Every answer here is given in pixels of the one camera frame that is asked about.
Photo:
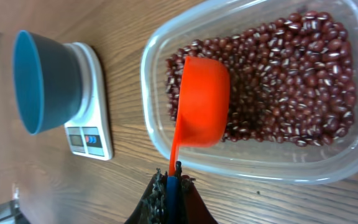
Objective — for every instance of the teal plastic bowl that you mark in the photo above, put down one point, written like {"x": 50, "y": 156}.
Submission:
{"x": 47, "y": 82}

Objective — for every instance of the red measuring scoop blue handle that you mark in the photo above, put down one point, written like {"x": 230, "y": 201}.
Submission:
{"x": 201, "y": 117}

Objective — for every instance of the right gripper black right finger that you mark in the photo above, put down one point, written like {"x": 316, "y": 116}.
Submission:
{"x": 191, "y": 207}

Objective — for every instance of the clear container of red beans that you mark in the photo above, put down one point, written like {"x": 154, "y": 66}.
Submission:
{"x": 293, "y": 113}

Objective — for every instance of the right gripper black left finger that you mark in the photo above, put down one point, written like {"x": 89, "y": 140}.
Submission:
{"x": 151, "y": 208}

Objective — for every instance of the white digital kitchen scale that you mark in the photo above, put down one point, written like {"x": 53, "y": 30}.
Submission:
{"x": 88, "y": 132}

